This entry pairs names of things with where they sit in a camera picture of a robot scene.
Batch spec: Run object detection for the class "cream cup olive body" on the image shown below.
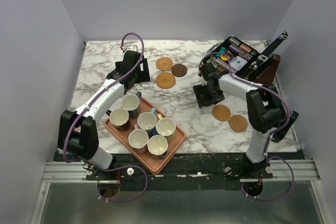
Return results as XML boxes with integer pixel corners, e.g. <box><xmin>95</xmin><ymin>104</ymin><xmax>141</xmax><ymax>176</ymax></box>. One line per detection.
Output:
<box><xmin>155</xmin><ymin>114</ymin><xmax>176</xmax><ymax>142</ymax></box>

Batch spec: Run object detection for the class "brown leather pouch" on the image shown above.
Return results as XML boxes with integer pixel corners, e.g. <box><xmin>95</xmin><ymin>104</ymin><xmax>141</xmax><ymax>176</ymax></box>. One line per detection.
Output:
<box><xmin>254</xmin><ymin>54</ymin><xmax>281</xmax><ymax>84</ymax></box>

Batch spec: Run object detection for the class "black chip case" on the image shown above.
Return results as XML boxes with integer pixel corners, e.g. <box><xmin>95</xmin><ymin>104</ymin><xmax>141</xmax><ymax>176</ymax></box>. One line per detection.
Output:
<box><xmin>199</xmin><ymin>31</ymin><xmax>288</xmax><ymax>81</ymax></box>

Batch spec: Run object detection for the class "cream cup navy handle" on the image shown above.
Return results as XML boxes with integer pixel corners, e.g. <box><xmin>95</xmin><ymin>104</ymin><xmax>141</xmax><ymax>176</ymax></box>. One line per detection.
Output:
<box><xmin>147</xmin><ymin>135</ymin><xmax>169</xmax><ymax>159</ymax></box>

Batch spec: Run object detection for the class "light wood coaster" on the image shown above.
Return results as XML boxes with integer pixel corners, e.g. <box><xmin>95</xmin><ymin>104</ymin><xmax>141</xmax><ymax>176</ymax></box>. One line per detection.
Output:
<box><xmin>213</xmin><ymin>104</ymin><xmax>231</xmax><ymax>121</ymax></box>
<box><xmin>229</xmin><ymin>115</ymin><xmax>248</xmax><ymax>132</ymax></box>

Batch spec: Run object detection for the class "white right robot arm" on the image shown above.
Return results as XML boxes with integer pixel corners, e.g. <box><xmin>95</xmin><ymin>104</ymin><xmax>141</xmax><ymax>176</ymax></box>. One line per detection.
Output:
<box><xmin>193</xmin><ymin>63</ymin><xmax>290</xmax><ymax>178</ymax></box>

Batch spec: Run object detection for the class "cream cup dark brown body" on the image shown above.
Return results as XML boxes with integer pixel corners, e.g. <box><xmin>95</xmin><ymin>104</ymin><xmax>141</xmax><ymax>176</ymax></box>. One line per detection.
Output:
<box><xmin>109</xmin><ymin>108</ymin><xmax>131</xmax><ymax>131</ymax></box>

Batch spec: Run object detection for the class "dark walnut wood coaster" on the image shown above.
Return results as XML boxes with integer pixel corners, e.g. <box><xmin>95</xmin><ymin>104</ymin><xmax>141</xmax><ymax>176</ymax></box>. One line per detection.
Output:
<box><xmin>171</xmin><ymin>63</ymin><xmax>187</xmax><ymax>77</ymax></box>

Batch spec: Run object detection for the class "cream cup blue handle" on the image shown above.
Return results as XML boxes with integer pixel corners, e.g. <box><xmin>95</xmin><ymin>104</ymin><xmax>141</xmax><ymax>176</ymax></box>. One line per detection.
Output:
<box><xmin>137</xmin><ymin>108</ymin><xmax>157</xmax><ymax>135</ymax></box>

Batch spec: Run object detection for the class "black phone stand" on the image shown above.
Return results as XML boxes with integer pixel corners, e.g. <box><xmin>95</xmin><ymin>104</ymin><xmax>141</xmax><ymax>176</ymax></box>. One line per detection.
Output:
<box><xmin>272</xmin><ymin>111</ymin><xmax>299</xmax><ymax>143</ymax></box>

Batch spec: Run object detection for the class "pink plastic tray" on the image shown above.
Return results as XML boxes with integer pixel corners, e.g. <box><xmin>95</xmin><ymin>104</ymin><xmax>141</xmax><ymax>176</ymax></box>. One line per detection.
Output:
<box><xmin>104</xmin><ymin>94</ymin><xmax>186</xmax><ymax>175</ymax></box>

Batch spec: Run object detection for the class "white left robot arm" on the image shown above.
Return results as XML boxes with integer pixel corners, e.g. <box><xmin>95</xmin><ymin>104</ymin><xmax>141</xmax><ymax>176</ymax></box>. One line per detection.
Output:
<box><xmin>57</xmin><ymin>50</ymin><xmax>150</xmax><ymax>179</ymax></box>

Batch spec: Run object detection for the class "cream cup with teal handle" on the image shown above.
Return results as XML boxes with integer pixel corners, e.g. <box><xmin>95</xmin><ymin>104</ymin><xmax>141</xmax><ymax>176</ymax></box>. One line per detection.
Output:
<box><xmin>121</xmin><ymin>91</ymin><xmax>142</xmax><ymax>118</ymax></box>

